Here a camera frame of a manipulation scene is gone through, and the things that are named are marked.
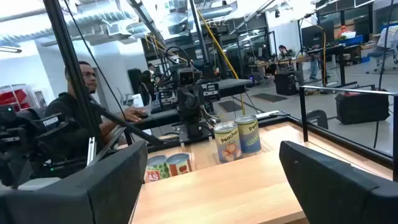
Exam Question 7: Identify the black diagonal rig brace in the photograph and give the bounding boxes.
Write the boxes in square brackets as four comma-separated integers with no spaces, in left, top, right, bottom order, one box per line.
[89,99,165,147]

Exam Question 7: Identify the yellow-green pears can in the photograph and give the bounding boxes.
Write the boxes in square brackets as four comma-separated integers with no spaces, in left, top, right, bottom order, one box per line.
[235,114,262,155]

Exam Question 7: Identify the red tomatoes can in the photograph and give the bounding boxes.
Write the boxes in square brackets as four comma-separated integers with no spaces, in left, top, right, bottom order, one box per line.
[166,152,193,177]

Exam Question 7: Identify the dark floor mat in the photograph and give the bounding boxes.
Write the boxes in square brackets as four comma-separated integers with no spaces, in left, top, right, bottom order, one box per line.
[217,100,246,113]
[251,92,289,103]

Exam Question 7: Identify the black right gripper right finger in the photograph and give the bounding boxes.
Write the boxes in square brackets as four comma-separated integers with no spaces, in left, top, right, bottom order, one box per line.
[279,140,398,224]

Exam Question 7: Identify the red storage bins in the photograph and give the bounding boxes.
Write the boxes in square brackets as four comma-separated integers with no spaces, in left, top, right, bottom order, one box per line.
[0,88,29,111]

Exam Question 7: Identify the black rig upright post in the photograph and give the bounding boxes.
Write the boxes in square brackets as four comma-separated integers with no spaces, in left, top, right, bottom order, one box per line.
[42,0,105,149]

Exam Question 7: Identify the pale yellow peaches can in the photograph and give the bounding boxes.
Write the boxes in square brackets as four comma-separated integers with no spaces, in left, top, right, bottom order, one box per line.
[213,120,243,164]

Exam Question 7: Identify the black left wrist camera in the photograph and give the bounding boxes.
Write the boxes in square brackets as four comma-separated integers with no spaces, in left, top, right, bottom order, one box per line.
[177,67,203,88]

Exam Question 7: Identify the black case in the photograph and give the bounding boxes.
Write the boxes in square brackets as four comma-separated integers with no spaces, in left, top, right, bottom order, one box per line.
[335,91,391,125]

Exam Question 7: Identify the black curved bracket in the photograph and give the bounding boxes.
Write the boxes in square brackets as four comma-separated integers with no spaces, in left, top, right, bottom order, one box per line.
[306,109,329,130]

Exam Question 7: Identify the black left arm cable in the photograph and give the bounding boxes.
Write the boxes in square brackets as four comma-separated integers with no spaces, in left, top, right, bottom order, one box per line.
[164,45,195,74]

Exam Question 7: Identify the silver aluminium extrusion piece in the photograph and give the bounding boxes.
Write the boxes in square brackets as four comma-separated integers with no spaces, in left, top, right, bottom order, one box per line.
[86,136,97,166]

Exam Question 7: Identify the yellow hose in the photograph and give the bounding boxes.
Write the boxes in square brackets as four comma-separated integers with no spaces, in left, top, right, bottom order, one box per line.
[196,9,246,116]

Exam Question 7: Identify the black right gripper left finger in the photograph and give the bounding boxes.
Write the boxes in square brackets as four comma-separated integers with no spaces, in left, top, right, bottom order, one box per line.
[0,140,149,224]

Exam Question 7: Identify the black box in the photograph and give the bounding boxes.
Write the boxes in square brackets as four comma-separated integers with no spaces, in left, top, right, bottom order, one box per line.
[274,72,299,96]

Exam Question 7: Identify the green peas can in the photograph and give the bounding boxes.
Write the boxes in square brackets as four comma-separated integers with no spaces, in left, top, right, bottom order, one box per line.
[144,154,171,184]

